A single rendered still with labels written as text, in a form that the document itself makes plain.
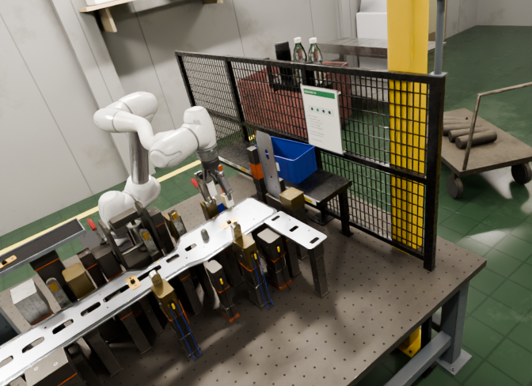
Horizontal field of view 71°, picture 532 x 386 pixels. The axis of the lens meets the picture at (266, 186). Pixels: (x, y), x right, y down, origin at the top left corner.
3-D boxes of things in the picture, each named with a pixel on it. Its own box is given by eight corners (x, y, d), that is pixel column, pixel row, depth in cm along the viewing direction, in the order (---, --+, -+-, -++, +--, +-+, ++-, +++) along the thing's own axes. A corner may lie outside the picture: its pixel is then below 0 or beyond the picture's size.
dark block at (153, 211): (180, 284, 185) (150, 216, 164) (173, 278, 190) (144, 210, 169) (188, 278, 187) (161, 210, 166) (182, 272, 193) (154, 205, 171)
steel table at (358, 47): (347, 87, 593) (342, 30, 549) (443, 105, 468) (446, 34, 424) (317, 100, 567) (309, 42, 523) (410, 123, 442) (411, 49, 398)
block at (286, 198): (302, 260, 183) (290, 200, 164) (290, 253, 189) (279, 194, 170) (313, 251, 186) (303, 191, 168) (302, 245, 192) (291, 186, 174)
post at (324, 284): (322, 298, 161) (313, 247, 146) (313, 293, 165) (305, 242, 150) (330, 292, 163) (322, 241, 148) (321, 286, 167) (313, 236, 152)
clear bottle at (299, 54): (303, 83, 180) (297, 39, 170) (294, 81, 185) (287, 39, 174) (313, 79, 183) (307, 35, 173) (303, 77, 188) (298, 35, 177)
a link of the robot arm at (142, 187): (119, 205, 229) (146, 187, 244) (139, 218, 225) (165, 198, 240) (108, 95, 177) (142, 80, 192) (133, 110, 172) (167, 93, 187)
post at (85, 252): (118, 323, 171) (78, 259, 151) (114, 317, 175) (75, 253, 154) (128, 316, 173) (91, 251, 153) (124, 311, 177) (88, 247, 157)
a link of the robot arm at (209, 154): (201, 152, 144) (205, 165, 147) (220, 142, 148) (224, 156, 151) (189, 146, 150) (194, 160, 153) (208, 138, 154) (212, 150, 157)
